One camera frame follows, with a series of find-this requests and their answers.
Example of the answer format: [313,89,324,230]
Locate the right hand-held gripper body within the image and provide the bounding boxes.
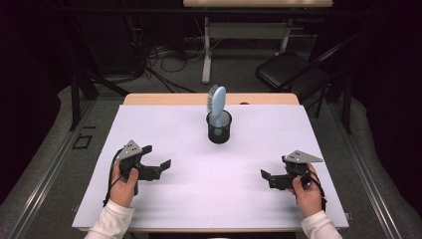
[269,149,324,191]

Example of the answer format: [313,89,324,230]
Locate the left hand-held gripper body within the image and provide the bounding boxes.
[115,139,161,196]

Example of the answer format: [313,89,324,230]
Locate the black mesh cup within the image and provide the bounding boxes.
[205,109,233,144]

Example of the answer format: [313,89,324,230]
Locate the light blue hairbrush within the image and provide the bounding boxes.
[206,84,227,136]

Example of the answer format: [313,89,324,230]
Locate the person's right hand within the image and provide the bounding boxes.
[289,162,323,219]

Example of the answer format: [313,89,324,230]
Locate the person's left hand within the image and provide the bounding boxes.
[108,160,140,209]

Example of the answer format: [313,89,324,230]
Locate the light wooden table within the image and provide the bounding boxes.
[78,93,342,233]

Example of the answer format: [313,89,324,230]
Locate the white table mat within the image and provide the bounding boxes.
[72,104,350,230]

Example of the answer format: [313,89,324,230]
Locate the black metal stand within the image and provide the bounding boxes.
[68,71,130,131]

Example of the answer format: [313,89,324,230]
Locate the black folding chair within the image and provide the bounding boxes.
[255,31,366,119]

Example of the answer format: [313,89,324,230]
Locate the white-legged desk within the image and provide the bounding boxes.
[182,0,334,85]

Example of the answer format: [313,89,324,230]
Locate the left hand-held gripper black cable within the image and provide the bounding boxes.
[103,148,123,207]

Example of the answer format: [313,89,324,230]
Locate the hand-held gripper black cable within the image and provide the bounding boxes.
[103,148,123,207]
[308,172,327,212]

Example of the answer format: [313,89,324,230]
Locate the right hand-held gripper black cable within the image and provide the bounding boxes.
[308,172,327,212]

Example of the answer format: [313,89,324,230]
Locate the metal floor rail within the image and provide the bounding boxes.
[326,103,404,239]
[3,99,98,239]

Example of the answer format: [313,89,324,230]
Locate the tangle of floor cables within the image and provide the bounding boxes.
[128,16,220,94]

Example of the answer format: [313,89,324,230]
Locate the black horizontal frame bar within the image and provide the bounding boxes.
[49,8,372,18]

